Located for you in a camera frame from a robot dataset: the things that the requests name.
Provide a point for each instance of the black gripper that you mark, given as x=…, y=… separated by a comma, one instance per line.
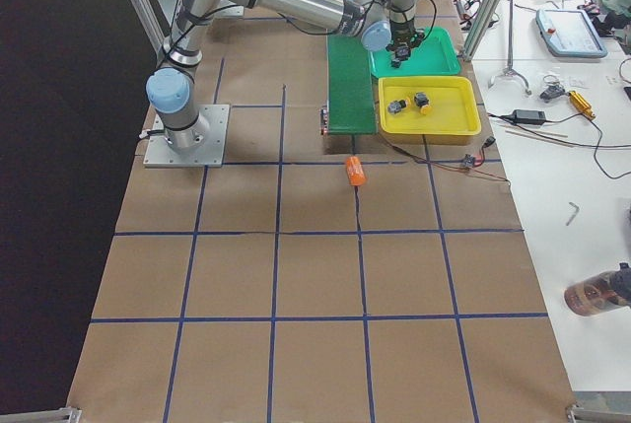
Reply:
x=400, y=34

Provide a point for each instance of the orange 4680 cylinder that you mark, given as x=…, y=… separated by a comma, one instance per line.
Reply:
x=354, y=171

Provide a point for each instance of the green plastic tray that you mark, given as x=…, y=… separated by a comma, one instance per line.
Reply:
x=435, y=56

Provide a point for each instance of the green conveyor belt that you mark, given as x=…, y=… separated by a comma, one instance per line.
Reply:
x=350, y=108

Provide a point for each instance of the yellow plastic tray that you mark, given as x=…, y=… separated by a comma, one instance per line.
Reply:
x=441, y=110

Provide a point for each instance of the metal rod stand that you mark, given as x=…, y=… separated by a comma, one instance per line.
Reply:
x=509, y=72

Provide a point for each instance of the black power adapter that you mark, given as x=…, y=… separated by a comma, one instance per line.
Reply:
x=529, y=117

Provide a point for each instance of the blue teach pendant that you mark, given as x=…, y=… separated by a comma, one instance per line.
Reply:
x=569, y=33

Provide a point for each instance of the gold power resistor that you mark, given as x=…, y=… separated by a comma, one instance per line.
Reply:
x=581, y=105

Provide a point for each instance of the metal hex key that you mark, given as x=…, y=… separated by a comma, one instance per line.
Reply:
x=575, y=211

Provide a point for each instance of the amber glass bottle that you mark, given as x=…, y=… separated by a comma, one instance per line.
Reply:
x=602, y=293

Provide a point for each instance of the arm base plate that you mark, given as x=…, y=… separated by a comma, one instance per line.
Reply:
x=203, y=144

